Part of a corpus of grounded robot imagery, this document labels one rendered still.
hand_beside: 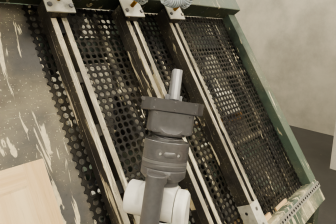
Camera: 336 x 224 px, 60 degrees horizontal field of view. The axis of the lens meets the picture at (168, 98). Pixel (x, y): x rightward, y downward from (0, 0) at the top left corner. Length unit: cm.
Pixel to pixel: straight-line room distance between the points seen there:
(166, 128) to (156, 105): 5
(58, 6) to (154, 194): 73
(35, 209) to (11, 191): 8
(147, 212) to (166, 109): 18
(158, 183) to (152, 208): 4
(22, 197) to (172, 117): 49
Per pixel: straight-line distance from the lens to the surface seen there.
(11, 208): 87
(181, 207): 56
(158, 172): 54
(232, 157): 133
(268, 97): 181
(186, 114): 55
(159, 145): 53
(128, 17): 123
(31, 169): 89
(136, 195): 58
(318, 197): 189
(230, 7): 189
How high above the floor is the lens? 171
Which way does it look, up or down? 12 degrees down
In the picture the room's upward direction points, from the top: straight up
